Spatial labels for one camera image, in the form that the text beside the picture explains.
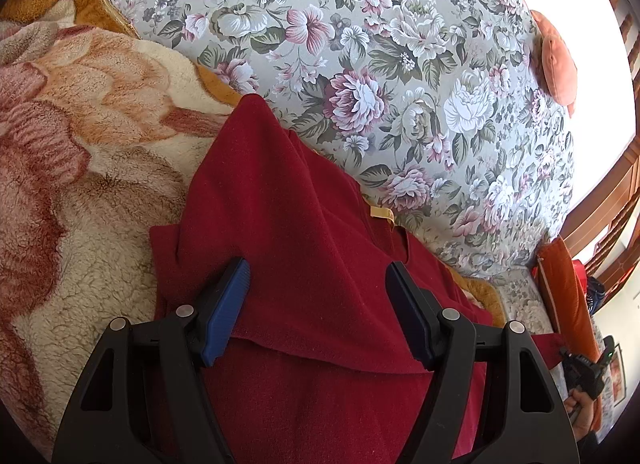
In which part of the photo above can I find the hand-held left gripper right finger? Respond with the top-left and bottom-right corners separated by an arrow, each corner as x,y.
385,261 -> 581,464

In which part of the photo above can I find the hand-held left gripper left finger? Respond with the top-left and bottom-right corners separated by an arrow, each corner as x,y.
51,257 -> 251,464

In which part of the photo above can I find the dark red sweater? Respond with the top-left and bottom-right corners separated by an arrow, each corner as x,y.
149,93 -> 568,464

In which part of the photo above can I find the person's right hand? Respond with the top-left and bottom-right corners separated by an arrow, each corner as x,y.
565,388 -> 598,441

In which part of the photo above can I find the large orange cushion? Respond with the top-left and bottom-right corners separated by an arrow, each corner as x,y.
536,236 -> 602,366

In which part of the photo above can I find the blue cloth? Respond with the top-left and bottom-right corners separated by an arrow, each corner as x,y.
586,275 -> 607,316

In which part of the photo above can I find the wooden headboard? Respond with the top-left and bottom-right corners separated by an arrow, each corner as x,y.
559,0 -> 640,295

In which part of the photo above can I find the beige flower print fleece blanket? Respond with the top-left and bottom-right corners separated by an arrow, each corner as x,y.
0,0 -> 507,460

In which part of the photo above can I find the floral bed sheet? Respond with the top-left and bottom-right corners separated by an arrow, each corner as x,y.
15,0 -> 577,335

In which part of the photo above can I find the small round orange cushion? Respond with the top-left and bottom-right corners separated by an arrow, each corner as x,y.
529,9 -> 579,118

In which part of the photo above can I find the framed wall picture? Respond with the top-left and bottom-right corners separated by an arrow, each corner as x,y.
606,343 -> 627,407

